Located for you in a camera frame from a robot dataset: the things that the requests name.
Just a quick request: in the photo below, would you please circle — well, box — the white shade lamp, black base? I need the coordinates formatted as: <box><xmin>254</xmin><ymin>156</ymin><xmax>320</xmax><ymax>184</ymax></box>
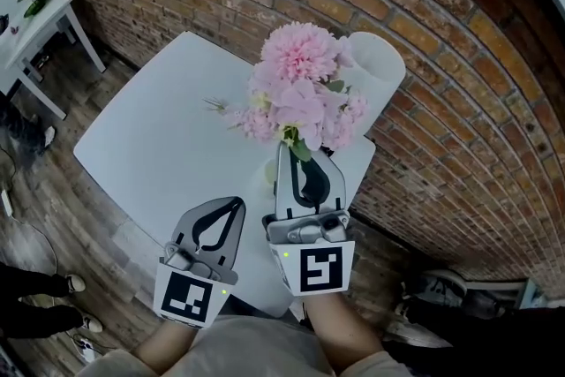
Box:
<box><xmin>324</xmin><ymin>31</ymin><xmax>406</xmax><ymax>158</ymax></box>

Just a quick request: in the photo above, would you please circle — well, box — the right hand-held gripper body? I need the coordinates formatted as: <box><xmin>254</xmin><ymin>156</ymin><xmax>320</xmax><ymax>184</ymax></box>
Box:
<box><xmin>262</xmin><ymin>209</ymin><xmax>357</xmax><ymax>297</ymax></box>

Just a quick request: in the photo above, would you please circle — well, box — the small white side table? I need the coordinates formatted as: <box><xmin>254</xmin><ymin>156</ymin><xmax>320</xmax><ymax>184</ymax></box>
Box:
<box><xmin>0</xmin><ymin>0</ymin><xmax>107</xmax><ymax>121</ymax></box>

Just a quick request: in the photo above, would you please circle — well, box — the white power adapter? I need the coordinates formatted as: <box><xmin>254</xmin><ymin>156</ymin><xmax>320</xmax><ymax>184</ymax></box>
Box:
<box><xmin>72</xmin><ymin>337</ymin><xmax>96</xmax><ymax>363</ymax></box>

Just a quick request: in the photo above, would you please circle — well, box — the person's left forearm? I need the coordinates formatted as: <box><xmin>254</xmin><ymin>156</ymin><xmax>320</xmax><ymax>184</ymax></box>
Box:
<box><xmin>133</xmin><ymin>315</ymin><xmax>200</xmax><ymax>377</ymax></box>

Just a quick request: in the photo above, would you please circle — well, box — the pink flowers bunch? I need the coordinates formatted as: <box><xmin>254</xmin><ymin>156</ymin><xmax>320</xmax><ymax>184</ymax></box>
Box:
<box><xmin>201</xmin><ymin>22</ymin><xmax>371</xmax><ymax>164</ymax></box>

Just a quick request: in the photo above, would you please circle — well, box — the white vase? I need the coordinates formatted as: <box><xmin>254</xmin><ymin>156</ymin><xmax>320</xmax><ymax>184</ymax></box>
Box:
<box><xmin>250</xmin><ymin>154</ymin><xmax>280</xmax><ymax>200</ymax></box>

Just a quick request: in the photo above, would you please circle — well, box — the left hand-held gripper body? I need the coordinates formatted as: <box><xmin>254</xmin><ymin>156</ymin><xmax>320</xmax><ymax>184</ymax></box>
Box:
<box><xmin>153</xmin><ymin>241</ymin><xmax>240</xmax><ymax>329</ymax></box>

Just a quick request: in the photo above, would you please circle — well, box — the person's right forearm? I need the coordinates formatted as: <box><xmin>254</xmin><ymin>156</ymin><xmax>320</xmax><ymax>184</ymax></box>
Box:
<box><xmin>304</xmin><ymin>291</ymin><xmax>386</xmax><ymax>372</ymax></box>

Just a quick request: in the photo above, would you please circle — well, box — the person's beige shirt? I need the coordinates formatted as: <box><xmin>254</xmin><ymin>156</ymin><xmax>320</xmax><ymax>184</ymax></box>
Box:
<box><xmin>74</xmin><ymin>313</ymin><xmax>416</xmax><ymax>377</ymax></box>

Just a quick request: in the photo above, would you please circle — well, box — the light grey floor frame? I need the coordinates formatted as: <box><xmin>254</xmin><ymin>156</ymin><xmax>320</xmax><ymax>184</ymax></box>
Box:
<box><xmin>463</xmin><ymin>277</ymin><xmax>548</xmax><ymax>310</ymax></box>

